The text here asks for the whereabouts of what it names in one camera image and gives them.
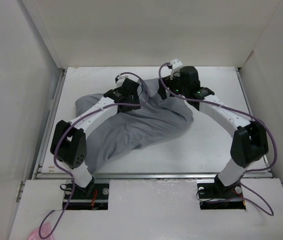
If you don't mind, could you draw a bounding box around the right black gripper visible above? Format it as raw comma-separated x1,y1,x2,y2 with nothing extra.
158,72,189,100

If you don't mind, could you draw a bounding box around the aluminium rail frame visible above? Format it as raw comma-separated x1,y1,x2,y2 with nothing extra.
18,66,283,201

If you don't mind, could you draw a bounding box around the grey pillowcase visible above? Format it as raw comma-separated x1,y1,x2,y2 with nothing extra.
85,78,194,173

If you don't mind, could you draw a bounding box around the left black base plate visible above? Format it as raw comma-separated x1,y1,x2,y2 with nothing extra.
59,182,110,211

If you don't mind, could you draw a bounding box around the pink plastic bag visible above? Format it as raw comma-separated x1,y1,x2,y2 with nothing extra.
27,222,52,240

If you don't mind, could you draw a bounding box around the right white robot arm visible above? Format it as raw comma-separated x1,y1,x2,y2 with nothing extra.
157,62,269,198

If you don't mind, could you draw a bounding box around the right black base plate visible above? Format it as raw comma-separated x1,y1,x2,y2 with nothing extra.
196,182,246,210

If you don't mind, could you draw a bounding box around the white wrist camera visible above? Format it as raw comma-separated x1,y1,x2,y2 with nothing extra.
168,58,184,79
115,75,127,88

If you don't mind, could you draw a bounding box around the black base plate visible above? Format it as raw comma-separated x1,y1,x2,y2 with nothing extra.
196,182,246,210
59,182,110,211

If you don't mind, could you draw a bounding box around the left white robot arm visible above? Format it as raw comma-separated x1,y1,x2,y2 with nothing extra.
50,78,141,199

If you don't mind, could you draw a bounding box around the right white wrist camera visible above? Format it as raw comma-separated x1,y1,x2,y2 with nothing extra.
168,58,184,79

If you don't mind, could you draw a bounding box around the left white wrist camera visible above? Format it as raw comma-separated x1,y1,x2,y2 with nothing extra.
115,75,127,88

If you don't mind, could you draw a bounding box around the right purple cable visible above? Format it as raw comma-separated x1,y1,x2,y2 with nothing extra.
158,61,276,217

